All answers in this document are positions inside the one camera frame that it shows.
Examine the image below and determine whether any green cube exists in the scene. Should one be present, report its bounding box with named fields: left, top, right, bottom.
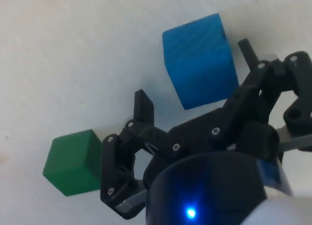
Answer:
left=42, top=129, right=102, bottom=198

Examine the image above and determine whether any blue cube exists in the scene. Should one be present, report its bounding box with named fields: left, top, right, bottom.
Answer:
left=162, top=13, right=240, bottom=110

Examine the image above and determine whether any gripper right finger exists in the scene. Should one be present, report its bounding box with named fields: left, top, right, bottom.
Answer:
left=211, top=39, right=312, bottom=160

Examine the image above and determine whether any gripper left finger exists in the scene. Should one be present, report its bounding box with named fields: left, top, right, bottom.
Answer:
left=99, top=89, right=186, bottom=221

